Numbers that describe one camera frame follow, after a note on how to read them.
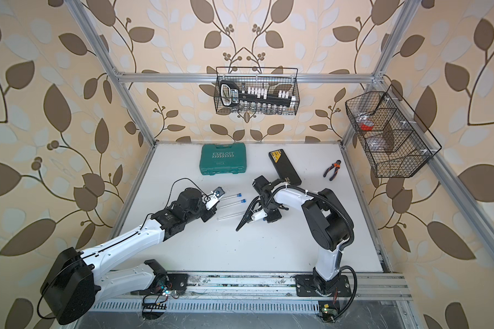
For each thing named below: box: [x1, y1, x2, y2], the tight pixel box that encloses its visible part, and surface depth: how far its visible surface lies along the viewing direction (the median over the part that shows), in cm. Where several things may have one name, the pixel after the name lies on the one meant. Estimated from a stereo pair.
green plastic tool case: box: [198, 142, 247, 176], surface depth 110 cm
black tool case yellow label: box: [268, 148, 302, 186], surface depth 111 cm
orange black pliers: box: [323, 159, 342, 181], surface depth 110 cm
